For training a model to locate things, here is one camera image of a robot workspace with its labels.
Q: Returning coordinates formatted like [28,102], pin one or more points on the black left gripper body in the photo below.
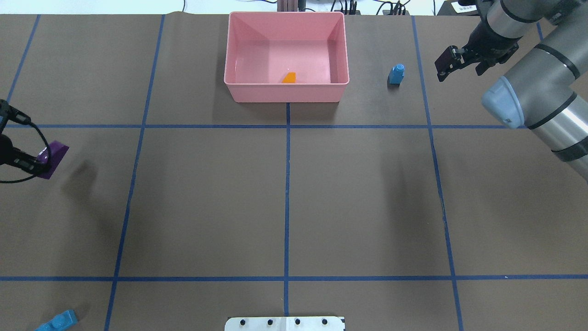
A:
[5,149]

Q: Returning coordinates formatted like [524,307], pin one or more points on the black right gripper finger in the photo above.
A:
[447,63]

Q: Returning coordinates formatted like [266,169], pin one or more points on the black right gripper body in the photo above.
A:
[481,35]

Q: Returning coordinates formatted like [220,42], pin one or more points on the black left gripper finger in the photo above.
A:
[34,165]

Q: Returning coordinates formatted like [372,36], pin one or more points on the purple block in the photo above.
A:
[54,158]

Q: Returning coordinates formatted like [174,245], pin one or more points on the orange block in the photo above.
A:
[290,78]

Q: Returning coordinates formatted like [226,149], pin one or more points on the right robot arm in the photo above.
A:
[536,92]

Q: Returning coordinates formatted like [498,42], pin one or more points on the pink plastic box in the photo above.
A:
[263,46]

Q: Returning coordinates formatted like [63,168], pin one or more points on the small blue block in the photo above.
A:
[396,75]

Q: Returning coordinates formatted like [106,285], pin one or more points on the long blue block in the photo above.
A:
[60,322]

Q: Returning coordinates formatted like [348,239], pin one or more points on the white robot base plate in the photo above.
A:
[283,323]

